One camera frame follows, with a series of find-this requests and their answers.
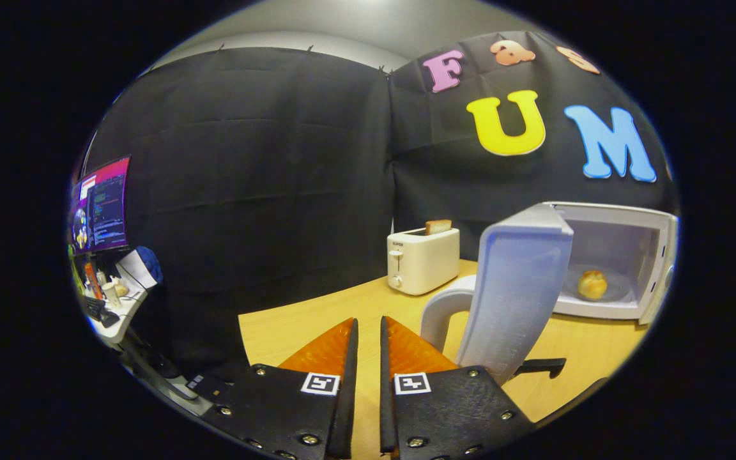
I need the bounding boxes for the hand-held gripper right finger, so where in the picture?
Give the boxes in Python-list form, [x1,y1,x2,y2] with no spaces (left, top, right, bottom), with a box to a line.
[379,316,535,460]

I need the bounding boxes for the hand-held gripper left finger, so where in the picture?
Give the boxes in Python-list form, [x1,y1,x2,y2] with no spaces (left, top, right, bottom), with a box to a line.
[205,318,360,460]

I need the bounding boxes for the white microwave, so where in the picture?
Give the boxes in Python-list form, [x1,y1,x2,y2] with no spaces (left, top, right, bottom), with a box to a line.
[420,201,680,386]

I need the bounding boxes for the golden bread bun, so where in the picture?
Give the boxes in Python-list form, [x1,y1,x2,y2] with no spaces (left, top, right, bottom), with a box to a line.
[578,269,609,300]

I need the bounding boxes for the white toaster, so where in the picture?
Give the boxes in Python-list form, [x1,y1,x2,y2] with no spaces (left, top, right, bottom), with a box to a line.
[387,227,461,296]

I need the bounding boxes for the white side desk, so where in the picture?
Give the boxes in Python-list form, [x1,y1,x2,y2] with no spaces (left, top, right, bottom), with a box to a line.
[80,281,151,349]

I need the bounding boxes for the white and blue cloth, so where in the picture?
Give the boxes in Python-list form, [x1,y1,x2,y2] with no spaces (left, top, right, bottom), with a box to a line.
[116,246,164,289]

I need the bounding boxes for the black keyboard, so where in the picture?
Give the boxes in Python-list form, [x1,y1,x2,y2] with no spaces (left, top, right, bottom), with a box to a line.
[84,297,119,328]

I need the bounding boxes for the orange bottle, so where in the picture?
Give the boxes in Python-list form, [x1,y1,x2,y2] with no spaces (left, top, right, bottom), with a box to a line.
[84,262,104,300]

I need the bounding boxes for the computer monitor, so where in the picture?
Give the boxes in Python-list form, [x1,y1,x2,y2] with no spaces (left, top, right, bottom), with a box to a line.
[69,155,132,256]

